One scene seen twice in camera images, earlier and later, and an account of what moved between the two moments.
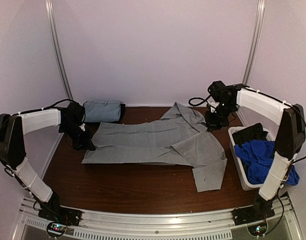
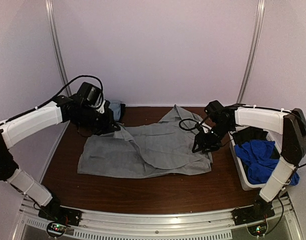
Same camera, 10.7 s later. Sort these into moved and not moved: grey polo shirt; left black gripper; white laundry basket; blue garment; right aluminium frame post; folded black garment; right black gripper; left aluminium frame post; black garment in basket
Moved: right black gripper; grey polo shirt; left black gripper
Not moved: left aluminium frame post; right aluminium frame post; folded black garment; white laundry basket; blue garment; black garment in basket
